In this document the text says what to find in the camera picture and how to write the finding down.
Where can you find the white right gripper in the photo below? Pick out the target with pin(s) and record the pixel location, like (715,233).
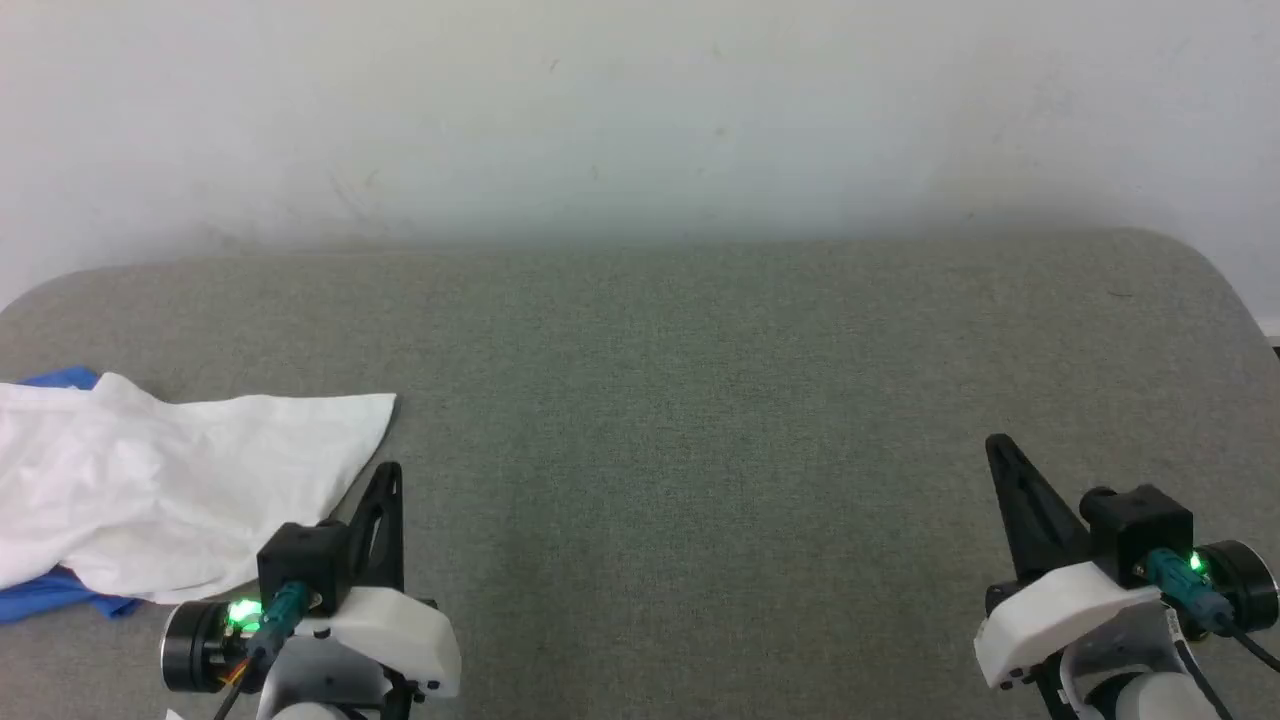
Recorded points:
(1050,610)

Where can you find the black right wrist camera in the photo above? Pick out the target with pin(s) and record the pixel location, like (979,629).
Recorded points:
(1140,530)

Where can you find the white and blue t-shirt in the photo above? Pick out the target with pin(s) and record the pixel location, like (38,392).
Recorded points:
(170,480)

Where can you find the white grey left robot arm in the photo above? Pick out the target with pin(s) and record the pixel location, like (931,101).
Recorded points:
(190,645)

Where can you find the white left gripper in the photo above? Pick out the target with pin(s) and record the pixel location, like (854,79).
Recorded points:
(400,630)

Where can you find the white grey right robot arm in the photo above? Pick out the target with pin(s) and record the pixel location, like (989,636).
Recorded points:
(1245,585)

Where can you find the grey fabric sofa seat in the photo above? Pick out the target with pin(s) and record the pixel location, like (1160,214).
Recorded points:
(700,420)

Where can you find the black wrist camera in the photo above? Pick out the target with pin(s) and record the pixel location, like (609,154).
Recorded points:
(300,560)
(1140,530)

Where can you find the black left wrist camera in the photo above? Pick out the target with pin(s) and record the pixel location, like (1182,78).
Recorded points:
(300,560)

